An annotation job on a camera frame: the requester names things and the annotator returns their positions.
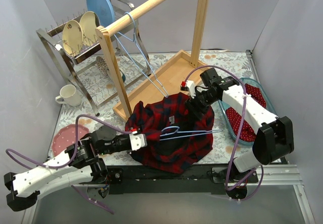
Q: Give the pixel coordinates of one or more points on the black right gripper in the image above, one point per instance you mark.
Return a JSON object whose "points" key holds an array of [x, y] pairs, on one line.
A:
{"points": [[196, 105]]}

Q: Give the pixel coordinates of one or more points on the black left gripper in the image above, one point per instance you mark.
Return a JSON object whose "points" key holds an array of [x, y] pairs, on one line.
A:
{"points": [[126, 141]]}

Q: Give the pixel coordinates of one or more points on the red plaid skirt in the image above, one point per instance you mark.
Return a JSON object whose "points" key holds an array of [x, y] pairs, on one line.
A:
{"points": [[173, 156]]}

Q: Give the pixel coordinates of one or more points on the light blue wire hanger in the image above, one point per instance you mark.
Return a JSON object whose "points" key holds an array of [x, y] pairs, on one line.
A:
{"points": [[174, 132]]}

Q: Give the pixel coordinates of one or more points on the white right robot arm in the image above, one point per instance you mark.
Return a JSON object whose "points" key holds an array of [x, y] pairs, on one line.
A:
{"points": [[274, 135]]}

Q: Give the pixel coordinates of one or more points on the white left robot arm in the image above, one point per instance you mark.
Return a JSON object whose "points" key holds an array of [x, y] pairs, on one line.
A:
{"points": [[79, 163]]}

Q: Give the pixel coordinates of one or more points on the wooden clothes rack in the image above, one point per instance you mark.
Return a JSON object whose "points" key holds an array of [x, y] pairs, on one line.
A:
{"points": [[168, 71]]}

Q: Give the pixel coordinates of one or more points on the floral table mat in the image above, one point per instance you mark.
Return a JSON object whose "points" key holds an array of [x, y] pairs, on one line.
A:
{"points": [[102, 87]]}

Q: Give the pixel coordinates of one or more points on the pink dotted plate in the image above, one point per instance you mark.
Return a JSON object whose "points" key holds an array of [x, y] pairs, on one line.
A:
{"points": [[63, 139]]}

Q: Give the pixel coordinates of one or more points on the teal cup under rack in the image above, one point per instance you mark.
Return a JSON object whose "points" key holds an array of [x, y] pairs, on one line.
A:
{"points": [[122, 75]]}

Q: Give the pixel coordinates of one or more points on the white mug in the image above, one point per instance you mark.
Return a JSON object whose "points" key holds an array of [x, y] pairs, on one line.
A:
{"points": [[69, 95]]}

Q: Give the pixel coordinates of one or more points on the metal dish rack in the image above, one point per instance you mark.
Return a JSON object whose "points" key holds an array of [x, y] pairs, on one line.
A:
{"points": [[51, 45]]}

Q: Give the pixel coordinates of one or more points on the patterned bowl under rack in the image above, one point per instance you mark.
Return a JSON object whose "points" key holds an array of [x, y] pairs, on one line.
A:
{"points": [[102, 66]]}

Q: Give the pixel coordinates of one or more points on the cream plate front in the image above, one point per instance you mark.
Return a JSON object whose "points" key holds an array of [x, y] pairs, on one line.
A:
{"points": [[72, 38]]}

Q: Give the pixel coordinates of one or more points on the cream plate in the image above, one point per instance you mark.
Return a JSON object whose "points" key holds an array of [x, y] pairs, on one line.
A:
{"points": [[89, 22], [72, 38]]}

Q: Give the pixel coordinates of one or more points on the cream plate rear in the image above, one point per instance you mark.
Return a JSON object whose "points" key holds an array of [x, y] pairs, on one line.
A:
{"points": [[89, 22]]}

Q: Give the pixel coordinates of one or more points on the blue plate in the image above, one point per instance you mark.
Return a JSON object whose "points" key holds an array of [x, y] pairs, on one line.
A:
{"points": [[103, 9]]}

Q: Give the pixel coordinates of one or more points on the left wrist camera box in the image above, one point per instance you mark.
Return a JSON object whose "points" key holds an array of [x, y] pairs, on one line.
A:
{"points": [[137, 140]]}

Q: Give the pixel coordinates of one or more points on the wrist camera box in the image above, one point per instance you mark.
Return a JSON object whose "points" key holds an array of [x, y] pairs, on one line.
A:
{"points": [[137, 140], [188, 86]]}

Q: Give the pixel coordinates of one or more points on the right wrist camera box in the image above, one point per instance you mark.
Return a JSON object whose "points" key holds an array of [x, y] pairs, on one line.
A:
{"points": [[188, 86]]}

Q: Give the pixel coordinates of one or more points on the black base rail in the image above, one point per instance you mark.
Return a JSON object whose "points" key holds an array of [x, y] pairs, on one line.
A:
{"points": [[198, 178]]}

